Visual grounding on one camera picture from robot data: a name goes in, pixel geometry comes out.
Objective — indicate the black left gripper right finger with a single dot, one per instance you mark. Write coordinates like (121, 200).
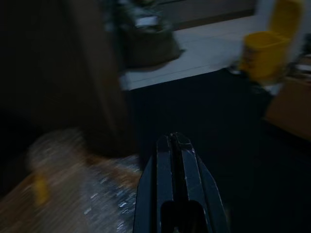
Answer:
(194, 177)

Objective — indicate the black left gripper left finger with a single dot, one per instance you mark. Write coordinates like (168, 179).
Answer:
(165, 174)

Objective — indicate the yellow plastic rubbish bin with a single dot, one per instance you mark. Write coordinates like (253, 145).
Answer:
(263, 57)

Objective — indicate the plain black floor mat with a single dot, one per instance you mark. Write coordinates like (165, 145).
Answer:
(201, 109)

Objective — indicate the clear plastic snack bag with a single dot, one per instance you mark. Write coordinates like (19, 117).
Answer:
(80, 174)

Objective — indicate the brown cardboard box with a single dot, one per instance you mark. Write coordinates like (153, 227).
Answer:
(291, 106)

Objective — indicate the potted plant in basket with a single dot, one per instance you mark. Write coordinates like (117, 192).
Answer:
(148, 41)

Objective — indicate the dark brown cabinet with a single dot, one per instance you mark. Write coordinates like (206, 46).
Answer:
(60, 72)

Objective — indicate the yellow upright board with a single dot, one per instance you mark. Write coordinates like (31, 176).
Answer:
(285, 17)

